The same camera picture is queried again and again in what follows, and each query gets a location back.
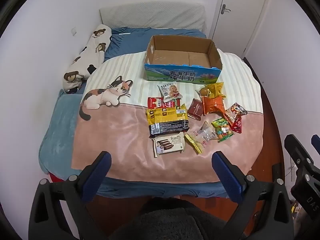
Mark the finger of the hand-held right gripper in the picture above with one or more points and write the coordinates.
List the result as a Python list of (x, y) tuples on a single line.
[(316, 143), (297, 152)]

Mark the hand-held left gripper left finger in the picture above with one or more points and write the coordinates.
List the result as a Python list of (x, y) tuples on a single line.
[(100, 175)]

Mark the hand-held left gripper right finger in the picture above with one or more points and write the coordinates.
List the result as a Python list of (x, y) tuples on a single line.
[(227, 177)]

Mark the green candy packet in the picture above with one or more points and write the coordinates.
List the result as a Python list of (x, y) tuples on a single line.
[(222, 130)]

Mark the panda print snack packet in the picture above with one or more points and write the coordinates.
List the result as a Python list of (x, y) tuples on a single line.
[(235, 110)]

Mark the blue printed cardboard box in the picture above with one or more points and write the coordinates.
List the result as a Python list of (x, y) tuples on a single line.
[(175, 76)]

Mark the red cloth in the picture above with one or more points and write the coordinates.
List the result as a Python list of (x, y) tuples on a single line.
[(55, 178)]

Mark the small yellow snack packet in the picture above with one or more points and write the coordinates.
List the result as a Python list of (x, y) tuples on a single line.
[(195, 142)]

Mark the cat printed blanket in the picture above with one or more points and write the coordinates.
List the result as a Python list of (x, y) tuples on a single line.
[(120, 130)]

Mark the clear triangular snack packet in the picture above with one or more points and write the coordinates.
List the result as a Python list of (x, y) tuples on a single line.
[(206, 132)]

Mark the small red snack packet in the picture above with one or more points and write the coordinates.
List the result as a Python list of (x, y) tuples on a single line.
[(237, 126)]

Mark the teal fleece blanket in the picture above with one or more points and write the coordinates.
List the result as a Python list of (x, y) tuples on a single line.
[(60, 130)]

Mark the white wafer pack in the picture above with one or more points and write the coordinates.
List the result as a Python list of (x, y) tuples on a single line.
[(167, 145)]

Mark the orange snack packet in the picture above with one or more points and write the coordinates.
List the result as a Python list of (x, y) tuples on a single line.
[(212, 106)]

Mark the brown red snack packet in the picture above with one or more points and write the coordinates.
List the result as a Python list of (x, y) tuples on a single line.
[(196, 110)]

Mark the person's grey fleece clothing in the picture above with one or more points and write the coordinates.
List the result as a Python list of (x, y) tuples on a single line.
[(162, 217)]

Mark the yellow and black biscuit pack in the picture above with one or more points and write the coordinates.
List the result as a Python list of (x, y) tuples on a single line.
[(167, 120)]

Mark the packaged braised egg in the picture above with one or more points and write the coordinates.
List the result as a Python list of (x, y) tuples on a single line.
[(203, 91)]

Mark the red and green snack packet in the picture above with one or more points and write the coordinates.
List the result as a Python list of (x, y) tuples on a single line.
[(156, 103)]

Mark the white dog print packet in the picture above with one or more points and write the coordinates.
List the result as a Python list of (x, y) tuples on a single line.
[(171, 91)]

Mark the bear print pillow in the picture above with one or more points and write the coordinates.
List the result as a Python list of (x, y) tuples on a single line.
[(92, 50)]

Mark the white door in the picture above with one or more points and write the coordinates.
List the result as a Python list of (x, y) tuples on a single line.
[(240, 17)]

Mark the grey headboard cushion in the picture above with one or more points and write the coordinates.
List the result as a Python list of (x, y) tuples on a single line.
[(150, 16)]

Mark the white wall socket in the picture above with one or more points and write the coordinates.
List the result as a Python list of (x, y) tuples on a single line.
[(74, 31)]

